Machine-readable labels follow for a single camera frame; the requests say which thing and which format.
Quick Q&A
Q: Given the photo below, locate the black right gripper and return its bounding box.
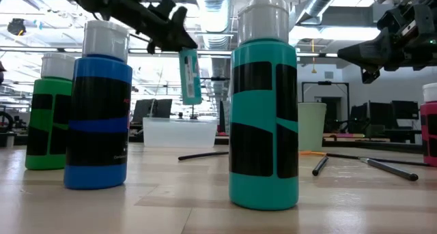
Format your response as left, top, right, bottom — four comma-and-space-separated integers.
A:
337, 0, 437, 85

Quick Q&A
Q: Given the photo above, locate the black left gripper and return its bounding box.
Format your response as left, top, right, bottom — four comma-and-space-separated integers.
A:
112, 0, 199, 55

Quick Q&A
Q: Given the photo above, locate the large teal paint bottle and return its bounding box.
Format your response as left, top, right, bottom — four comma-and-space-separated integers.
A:
178, 47, 203, 106

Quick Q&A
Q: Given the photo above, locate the small blue paint bottle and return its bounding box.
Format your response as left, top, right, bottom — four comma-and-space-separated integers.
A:
63, 19, 133, 190

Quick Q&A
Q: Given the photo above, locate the small pink paint bottle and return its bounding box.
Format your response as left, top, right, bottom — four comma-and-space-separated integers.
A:
419, 83, 437, 168

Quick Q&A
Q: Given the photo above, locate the small teal paint bottle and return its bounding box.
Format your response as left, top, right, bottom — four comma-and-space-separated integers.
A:
227, 0, 300, 211

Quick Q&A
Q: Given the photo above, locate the small green paint bottle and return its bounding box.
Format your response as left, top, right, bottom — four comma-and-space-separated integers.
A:
25, 52, 76, 171

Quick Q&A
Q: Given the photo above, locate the dark background monitor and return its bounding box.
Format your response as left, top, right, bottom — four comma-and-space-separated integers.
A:
391, 100, 420, 121
350, 102, 393, 129
132, 98, 173, 124

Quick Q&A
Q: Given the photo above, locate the pale green cup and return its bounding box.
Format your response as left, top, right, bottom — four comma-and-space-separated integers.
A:
297, 102, 328, 152

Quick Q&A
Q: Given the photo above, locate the clear plastic bin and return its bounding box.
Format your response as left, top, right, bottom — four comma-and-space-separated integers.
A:
142, 116, 219, 149

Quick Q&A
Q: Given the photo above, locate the black paintbrush silver ferrule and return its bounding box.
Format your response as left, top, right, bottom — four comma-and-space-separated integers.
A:
311, 156, 330, 177
358, 156, 420, 182

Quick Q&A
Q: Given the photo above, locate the black paintbrush gold ferrule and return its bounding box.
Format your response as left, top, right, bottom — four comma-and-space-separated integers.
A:
178, 151, 230, 162

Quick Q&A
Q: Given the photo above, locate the horizontal overhead beam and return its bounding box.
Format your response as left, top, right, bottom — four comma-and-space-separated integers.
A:
0, 46, 342, 59

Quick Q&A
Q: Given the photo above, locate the black ceiling device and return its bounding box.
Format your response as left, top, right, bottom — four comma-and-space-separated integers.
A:
6, 18, 27, 36

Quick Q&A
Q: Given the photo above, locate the black wheel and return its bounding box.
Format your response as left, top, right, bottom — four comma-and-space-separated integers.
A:
0, 111, 14, 132

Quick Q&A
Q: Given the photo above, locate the black rectangular stand frame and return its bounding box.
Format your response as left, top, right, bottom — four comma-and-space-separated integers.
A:
301, 81, 351, 132

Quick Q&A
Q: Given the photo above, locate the silver ribbed ventilation duct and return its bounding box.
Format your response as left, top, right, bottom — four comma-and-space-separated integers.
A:
194, 0, 240, 50

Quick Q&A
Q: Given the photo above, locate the yellow hanging cord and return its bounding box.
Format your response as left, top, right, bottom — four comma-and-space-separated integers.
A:
309, 39, 318, 74

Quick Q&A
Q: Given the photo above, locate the silver slanted ventilation duct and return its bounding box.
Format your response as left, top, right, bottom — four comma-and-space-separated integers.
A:
295, 0, 346, 25

